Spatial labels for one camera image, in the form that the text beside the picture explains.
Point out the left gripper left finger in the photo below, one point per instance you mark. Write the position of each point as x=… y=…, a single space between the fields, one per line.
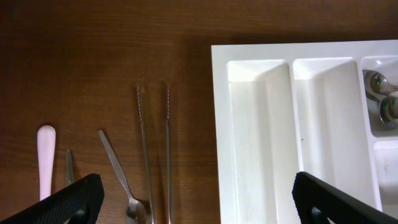
x=79 y=202

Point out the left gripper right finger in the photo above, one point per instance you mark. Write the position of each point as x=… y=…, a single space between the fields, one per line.
x=319 y=202

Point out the small steel teaspoon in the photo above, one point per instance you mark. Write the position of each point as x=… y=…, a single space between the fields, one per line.
x=69 y=168

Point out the steel tablespoon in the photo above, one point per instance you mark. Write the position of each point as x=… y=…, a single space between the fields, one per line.
x=377 y=86
x=388 y=111

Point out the small steel teaspoon angled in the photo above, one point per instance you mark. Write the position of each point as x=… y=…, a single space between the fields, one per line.
x=136 y=211

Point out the white plastic knife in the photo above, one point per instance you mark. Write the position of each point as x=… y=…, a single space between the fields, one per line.
x=46 y=138

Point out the white plastic cutlery tray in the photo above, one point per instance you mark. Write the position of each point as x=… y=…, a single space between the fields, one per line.
x=285 y=108

